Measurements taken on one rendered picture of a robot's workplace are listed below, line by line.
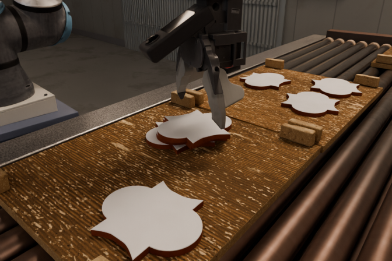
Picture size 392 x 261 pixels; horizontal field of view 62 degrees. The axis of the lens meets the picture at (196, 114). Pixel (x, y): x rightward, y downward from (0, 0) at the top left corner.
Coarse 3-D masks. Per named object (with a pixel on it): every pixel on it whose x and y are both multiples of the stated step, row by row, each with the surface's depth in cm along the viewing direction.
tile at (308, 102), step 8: (288, 96) 76; (296, 96) 75; (304, 96) 75; (312, 96) 75; (320, 96) 75; (288, 104) 71; (296, 104) 70; (304, 104) 70; (312, 104) 70; (320, 104) 70; (328, 104) 70; (336, 104) 72; (296, 112) 68; (304, 112) 67; (312, 112) 66; (320, 112) 66; (328, 112) 68; (336, 112) 68
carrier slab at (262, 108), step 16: (304, 80) 89; (256, 96) 78; (272, 96) 78; (352, 96) 78; (368, 96) 78; (240, 112) 69; (256, 112) 69; (272, 112) 69; (288, 112) 69; (352, 112) 69; (272, 128) 62; (336, 128) 62; (320, 144) 56
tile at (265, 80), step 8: (240, 80) 89; (248, 80) 86; (256, 80) 86; (264, 80) 86; (272, 80) 86; (280, 80) 86; (288, 80) 86; (256, 88) 82; (264, 88) 82; (272, 88) 83
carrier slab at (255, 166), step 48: (96, 144) 56; (144, 144) 56; (240, 144) 56; (288, 144) 56; (48, 192) 44; (96, 192) 44; (192, 192) 44; (240, 192) 44; (48, 240) 36; (96, 240) 36
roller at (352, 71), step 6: (384, 48) 136; (372, 54) 126; (366, 60) 117; (372, 60) 120; (354, 66) 109; (360, 66) 110; (366, 66) 113; (348, 72) 103; (354, 72) 104; (360, 72) 108; (336, 78) 97; (342, 78) 97; (348, 78) 99; (354, 78) 103
